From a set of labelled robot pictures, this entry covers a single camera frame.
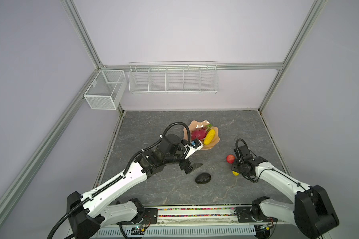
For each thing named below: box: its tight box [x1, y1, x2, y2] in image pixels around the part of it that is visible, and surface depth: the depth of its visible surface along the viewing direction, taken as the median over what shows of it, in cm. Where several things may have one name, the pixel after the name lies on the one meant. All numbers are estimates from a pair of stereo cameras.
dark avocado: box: [194, 172, 212, 185], surface depth 83 cm
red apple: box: [226, 154, 236, 164], surface depth 92 cm
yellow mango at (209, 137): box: [203, 128, 216, 145], surface depth 101 cm
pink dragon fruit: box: [190, 123, 213, 141], surface depth 101 cm
